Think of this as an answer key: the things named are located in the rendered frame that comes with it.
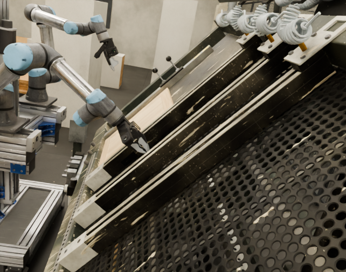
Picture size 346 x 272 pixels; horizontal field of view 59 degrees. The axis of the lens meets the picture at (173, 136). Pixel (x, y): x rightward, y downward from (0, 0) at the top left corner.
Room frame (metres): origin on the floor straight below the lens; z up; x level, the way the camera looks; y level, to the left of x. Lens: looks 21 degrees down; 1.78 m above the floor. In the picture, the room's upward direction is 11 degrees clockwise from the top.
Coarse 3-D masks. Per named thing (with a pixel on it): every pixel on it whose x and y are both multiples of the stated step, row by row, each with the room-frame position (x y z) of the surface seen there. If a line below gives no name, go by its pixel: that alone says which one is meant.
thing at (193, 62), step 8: (208, 48) 2.06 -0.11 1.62; (200, 56) 2.05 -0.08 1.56; (192, 64) 2.05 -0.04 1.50; (184, 72) 2.04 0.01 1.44; (176, 80) 2.03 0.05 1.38; (160, 88) 2.02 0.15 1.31; (168, 88) 2.03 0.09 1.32; (152, 96) 2.01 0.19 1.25; (144, 104) 2.00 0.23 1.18; (136, 112) 2.00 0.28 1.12; (112, 128) 1.99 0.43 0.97; (104, 136) 1.96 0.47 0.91
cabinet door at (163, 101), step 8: (160, 96) 1.94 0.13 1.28; (168, 96) 1.81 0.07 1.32; (152, 104) 1.91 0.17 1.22; (160, 104) 1.79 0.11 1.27; (168, 104) 1.67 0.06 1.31; (144, 112) 1.87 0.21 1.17; (152, 112) 1.76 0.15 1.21; (160, 112) 1.66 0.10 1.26; (128, 120) 1.96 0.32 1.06; (136, 120) 1.84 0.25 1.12; (144, 120) 1.72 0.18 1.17; (152, 120) 1.63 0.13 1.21; (112, 136) 1.91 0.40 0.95; (112, 144) 1.76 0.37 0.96; (120, 144) 1.65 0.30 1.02; (104, 152) 1.72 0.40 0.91; (112, 152) 1.62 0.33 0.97; (104, 160) 1.58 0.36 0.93
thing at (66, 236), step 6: (90, 162) 1.59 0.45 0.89; (90, 168) 1.50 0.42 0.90; (84, 180) 1.39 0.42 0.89; (84, 186) 1.32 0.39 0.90; (78, 198) 1.23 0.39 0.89; (78, 204) 1.17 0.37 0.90; (72, 216) 1.09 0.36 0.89; (72, 222) 1.04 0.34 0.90; (66, 234) 0.98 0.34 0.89; (66, 240) 0.93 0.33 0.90; (60, 252) 0.88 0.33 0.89; (54, 264) 0.83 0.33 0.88; (54, 270) 0.79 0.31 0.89
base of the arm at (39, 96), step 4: (28, 88) 2.07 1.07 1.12; (32, 88) 2.04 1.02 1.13; (36, 88) 2.04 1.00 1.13; (40, 88) 2.06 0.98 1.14; (44, 88) 2.09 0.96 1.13; (28, 92) 2.05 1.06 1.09; (32, 92) 2.03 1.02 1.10; (36, 92) 2.04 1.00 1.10; (40, 92) 2.06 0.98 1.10; (44, 92) 2.08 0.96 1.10; (28, 96) 2.05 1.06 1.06; (32, 96) 2.03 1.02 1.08; (36, 96) 2.03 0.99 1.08; (40, 96) 2.06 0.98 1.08; (44, 96) 2.07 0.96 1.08; (32, 100) 2.02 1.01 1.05; (36, 100) 2.03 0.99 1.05; (40, 100) 2.04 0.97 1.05; (44, 100) 2.07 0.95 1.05
